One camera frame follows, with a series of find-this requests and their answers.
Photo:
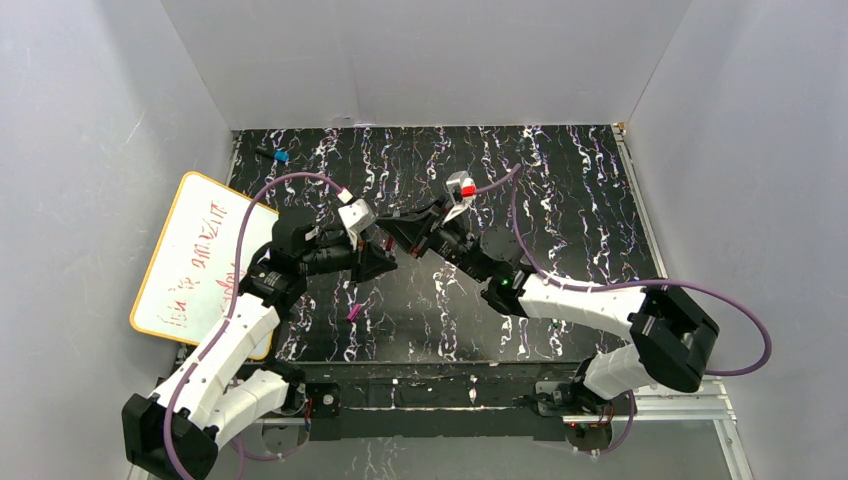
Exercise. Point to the yellow framed whiteboard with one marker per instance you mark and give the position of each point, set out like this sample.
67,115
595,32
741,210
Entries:
188,284

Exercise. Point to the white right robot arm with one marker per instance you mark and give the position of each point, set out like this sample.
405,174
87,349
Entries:
668,337

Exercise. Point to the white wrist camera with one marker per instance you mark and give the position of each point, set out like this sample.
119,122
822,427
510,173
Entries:
461,190
356,217

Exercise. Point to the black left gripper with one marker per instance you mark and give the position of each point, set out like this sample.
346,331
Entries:
361,259

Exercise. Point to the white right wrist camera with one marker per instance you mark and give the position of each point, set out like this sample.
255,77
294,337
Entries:
461,190

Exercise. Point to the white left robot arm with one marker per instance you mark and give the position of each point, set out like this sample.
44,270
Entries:
178,430

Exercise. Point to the magenta pen cap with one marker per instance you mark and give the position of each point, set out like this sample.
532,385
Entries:
354,313

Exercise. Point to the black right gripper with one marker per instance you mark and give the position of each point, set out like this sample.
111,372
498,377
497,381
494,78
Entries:
430,232

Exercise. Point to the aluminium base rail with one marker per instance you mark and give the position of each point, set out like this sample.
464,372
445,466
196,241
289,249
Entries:
465,405

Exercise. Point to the blue capped black marker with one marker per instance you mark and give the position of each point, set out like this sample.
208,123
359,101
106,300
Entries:
272,154

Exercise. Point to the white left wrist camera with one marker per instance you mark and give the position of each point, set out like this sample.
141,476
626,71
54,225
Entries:
356,217

